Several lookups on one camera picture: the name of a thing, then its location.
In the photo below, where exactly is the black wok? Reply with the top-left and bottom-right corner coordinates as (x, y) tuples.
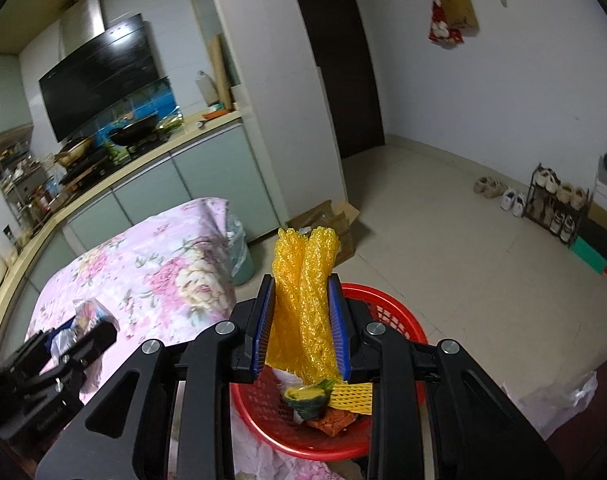
(106, 114), (160, 147)

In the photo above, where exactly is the pink floral blanket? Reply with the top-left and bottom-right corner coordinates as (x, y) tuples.
(26, 197), (334, 480)

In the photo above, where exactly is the white plastic bottle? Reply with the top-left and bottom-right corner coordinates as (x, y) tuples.
(196, 71), (219, 107)

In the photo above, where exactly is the dark brown wooden furniture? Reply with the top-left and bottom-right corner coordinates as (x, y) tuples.
(548, 360), (607, 461)

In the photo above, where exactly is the dark wooden door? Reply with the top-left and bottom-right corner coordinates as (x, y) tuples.
(284, 0), (387, 161)

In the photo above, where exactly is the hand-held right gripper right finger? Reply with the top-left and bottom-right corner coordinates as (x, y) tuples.
(327, 274), (564, 480)

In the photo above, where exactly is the bronze cooking pot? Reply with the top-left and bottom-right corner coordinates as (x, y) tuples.
(53, 136), (95, 167)

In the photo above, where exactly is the white plastic bag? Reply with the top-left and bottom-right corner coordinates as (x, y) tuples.
(503, 370), (599, 441)

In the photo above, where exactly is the kitchen counter cabinet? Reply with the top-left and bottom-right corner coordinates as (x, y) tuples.
(0, 110), (284, 351)

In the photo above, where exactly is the teal trash bin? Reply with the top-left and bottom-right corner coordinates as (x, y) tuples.
(228, 215), (256, 286)

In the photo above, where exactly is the yellow foam mesh sheet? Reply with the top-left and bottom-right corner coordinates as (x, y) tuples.
(273, 227), (341, 383)

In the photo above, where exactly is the yellow foam fruit net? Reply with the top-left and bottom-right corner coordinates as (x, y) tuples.
(328, 381), (375, 417)

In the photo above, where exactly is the stack of shoe boxes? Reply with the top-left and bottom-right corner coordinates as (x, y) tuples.
(568, 167), (607, 291)

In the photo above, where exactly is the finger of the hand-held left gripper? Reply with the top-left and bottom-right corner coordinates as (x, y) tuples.
(57, 321), (120, 377)
(0, 331), (55, 377)

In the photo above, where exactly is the metal dish rack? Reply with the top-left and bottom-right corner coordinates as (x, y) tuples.
(0, 147), (59, 241)

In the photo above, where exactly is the cardboard box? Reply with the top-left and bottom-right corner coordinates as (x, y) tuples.
(286, 200), (361, 266)

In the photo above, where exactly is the black gas stove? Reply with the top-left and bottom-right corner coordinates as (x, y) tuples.
(58, 130), (174, 183)

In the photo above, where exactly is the brown paper bag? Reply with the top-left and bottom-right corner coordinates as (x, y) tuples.
(436, 0), (479, 31)

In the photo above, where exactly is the clear plastic bag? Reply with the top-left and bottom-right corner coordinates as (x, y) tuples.
(50, 299), (119, 356)

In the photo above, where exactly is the red hanging bag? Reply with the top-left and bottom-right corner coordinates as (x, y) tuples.
(428, 0), (465, 47)

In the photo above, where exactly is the wooden cutting board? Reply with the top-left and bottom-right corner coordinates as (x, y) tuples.
(206, 34), (234, 111)

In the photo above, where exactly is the green and yellow foam piece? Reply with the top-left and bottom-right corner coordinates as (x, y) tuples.
(282, 379), (334, 420)

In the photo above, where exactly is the black range hood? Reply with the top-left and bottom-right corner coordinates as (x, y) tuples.
(38, 0), (171, 143)

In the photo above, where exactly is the row of light shoes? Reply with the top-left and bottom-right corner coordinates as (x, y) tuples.
(531, 167), (589, 242)

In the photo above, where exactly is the white tissue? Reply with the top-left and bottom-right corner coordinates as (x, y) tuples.
(276, 367), (309, 386)

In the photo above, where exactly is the pale green wall cabinet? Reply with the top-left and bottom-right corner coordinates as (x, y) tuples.
(0, 52), (34, 143)

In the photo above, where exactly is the red plastic basket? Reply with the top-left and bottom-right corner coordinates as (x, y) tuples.
(230, 282), (429, 461)

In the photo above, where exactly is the black metal shoe rack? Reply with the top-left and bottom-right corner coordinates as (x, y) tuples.
(526, 164), (591, 246)

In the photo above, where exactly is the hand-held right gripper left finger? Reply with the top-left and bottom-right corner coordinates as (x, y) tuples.
(36, 274), (276, 480)

